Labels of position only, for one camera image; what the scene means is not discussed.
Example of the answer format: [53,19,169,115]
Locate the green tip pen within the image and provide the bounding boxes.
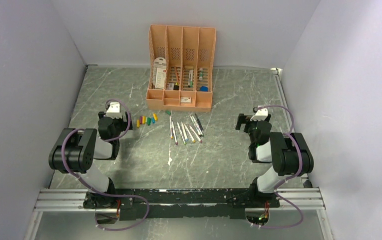
[190,115,203,137]

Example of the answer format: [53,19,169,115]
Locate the blue cap pink tip pen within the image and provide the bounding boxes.
[189,125,202,143]

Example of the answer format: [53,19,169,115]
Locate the mint cap yellow tip pen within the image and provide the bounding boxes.
[184,125,196,143]

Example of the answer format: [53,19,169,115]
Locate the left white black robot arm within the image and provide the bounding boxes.
[48,111,133,208]

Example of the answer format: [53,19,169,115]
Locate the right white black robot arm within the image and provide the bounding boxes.
[235,113,314,207]

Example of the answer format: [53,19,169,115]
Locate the blue object in organizer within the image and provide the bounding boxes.
[199,86,209,92]

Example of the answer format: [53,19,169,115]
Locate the small white box in organizer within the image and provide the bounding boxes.
[180,97,192,104]

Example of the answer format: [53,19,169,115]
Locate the white packet in organizer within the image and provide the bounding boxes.
[152,57,167,89]

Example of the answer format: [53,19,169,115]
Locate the orange desk organizer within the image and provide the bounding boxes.
[146,24,216,112]

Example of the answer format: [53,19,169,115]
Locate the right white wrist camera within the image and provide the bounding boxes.
[250,106,271,122]

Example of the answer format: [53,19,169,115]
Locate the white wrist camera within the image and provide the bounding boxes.
[250,106,271,122]
[105,101,122,119]

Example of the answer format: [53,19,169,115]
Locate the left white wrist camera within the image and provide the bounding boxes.
[105,101,122,119]

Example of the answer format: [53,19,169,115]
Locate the aluminium frame rail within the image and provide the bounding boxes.
[271,67,326,211]

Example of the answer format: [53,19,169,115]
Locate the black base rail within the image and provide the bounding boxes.
[83,184,280,221]

